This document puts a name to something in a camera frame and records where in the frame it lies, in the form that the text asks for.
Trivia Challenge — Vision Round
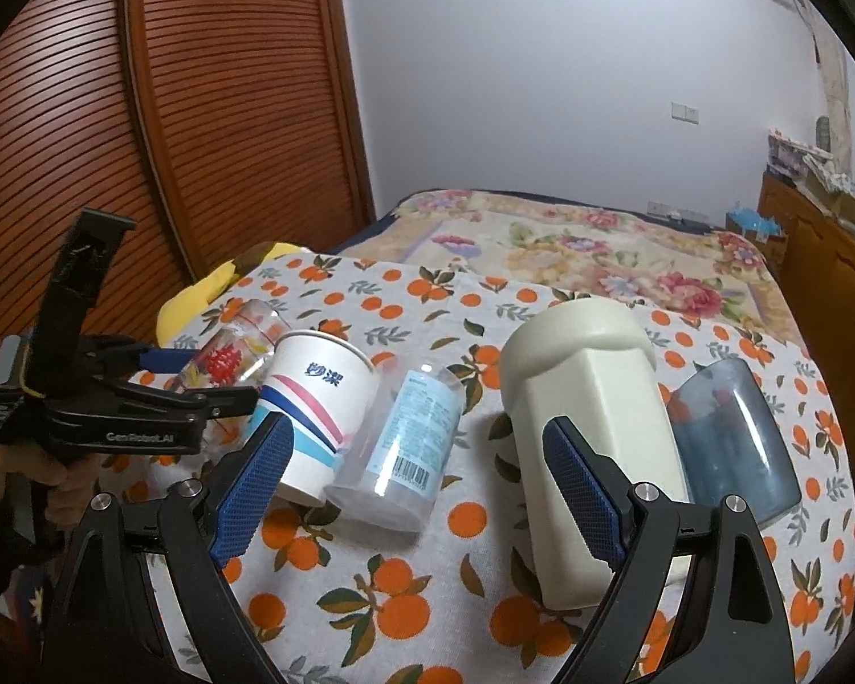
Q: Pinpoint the floral bed blanket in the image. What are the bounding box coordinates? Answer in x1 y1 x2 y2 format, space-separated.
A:
341 189 803 344

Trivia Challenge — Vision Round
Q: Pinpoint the blue translucent cup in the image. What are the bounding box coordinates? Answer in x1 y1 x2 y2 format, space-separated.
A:
667 359 801 527

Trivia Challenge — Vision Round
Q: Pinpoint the clear plastic cup blue label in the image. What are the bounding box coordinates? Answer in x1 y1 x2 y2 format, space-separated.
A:
325 357 465 534

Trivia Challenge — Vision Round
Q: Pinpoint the brown louvered wardrobe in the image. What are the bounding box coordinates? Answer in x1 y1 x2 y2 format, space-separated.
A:
0 0 375 343

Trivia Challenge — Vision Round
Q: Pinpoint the blue packet on bed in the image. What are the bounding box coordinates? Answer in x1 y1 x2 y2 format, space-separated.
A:
726 207 784 241

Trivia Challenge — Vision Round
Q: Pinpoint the white wall switch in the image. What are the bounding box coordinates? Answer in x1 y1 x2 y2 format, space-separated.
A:
670 102 699 125

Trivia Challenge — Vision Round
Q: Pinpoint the cream plastic mug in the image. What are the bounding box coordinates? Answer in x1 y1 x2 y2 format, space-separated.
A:
499 296 689 612

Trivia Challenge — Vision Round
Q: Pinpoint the orange print white cloth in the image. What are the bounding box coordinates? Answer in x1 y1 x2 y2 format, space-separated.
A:
169 253 855 682

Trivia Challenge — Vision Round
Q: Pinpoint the clear glass red character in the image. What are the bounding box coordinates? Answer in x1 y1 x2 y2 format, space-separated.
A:
168 300 290 392

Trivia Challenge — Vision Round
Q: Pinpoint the wooden sideboard cabinet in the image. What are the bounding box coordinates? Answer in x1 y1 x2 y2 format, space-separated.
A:
758 172 855 468

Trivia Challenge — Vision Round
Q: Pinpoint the white paper cup striped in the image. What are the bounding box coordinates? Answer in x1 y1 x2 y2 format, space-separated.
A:
243 331 380 507

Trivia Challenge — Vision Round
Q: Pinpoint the person's left hand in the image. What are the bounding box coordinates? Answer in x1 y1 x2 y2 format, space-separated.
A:
0 443 104 528

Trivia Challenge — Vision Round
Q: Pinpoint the clutter on sideboard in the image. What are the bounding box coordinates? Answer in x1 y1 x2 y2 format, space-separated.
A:
768 130 855 233

